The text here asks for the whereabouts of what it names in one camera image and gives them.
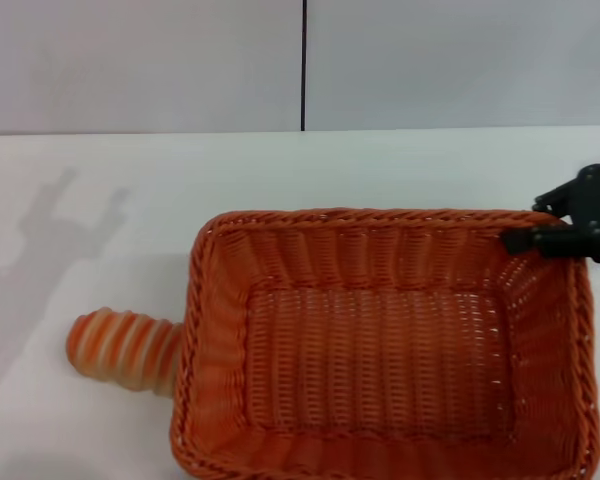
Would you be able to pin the orange woven plastic basket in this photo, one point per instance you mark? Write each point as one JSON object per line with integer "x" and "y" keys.
{"x": 380, "y": 360}

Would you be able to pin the striped orange bread loaf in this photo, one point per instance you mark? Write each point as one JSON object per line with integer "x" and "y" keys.
{"x": 125, "y": 350}

